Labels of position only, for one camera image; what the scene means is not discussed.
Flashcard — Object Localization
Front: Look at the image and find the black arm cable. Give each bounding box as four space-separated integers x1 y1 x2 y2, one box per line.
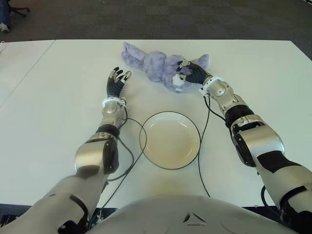
197 94 227 197
91 107 148 220

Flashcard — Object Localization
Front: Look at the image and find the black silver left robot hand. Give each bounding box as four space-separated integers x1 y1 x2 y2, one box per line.
106 66 133 99

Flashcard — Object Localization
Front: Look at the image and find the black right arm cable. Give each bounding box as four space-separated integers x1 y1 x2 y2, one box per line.
197 94 227 197

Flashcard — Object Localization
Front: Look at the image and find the white plate with black rim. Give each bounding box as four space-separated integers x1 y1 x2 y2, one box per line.
139 111 202 170

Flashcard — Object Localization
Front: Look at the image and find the purple plush rabbit doll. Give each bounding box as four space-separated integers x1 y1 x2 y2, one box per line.
121 41 211 93

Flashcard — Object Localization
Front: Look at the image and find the silver robot torso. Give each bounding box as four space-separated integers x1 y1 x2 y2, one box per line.
86 194 300 234

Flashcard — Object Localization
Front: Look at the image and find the person leg in blue jeans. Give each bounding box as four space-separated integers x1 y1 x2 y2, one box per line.
0 0 12 32

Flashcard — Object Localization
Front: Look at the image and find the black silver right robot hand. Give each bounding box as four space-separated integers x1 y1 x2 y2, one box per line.
176 60 213 86

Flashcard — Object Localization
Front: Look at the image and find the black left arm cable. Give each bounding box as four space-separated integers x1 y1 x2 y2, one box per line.
91 107 148 220

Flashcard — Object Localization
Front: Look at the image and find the black office chair base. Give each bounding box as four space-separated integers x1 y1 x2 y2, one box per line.
8 6 31 18

